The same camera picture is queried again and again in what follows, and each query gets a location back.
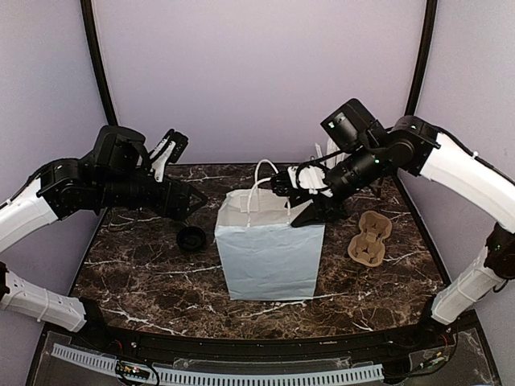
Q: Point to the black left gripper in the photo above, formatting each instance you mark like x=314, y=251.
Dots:
x=179, y=211

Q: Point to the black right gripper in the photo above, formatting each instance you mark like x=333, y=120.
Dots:
x=320, y=212

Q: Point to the black plastic cup lid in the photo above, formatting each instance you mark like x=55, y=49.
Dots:
x=191, y=239

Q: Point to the white paper takeout bag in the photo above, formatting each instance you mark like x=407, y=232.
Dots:
x=263, y=256

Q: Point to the brown cardboard cup carrier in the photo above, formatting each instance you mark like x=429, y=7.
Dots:
x=368, y=246

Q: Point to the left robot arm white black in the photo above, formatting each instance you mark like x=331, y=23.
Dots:
x=118, y=172

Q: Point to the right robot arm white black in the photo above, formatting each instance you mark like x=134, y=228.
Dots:
x=370, y=152

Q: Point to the white wrapped straws bundle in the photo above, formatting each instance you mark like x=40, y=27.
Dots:
x=332, y=154

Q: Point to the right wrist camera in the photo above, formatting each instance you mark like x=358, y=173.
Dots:
x=298, y=180

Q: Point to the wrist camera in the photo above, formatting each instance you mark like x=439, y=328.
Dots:
x=168, y=150
x=298, y=180

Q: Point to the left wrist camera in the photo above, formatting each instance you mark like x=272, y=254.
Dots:
x=168, y=150

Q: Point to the right black frame post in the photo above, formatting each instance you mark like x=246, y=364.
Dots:
x=418, y=52

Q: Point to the black frame post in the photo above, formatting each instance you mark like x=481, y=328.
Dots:
x=96, y=59
x=418, y=52

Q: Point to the grey slotted cable duct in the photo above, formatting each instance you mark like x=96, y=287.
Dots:
x=193, y=372

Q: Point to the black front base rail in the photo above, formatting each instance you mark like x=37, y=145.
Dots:
x=409, y=355

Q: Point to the left black frame post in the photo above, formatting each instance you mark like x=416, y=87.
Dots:
x=96, y=59

